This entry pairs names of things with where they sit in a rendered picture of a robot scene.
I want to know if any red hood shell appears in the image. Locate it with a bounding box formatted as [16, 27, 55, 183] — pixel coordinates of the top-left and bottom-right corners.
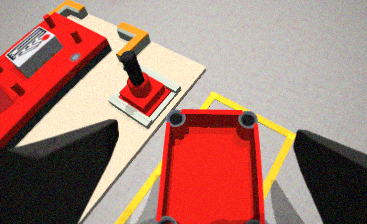
[155, 109, 265, 224]

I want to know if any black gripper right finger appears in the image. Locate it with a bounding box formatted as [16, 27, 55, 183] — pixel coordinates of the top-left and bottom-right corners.
[293, 129, 367, 224]

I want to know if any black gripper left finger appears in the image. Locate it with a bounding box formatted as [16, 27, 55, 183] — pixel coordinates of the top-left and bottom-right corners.
[0, 119, 119, 224]

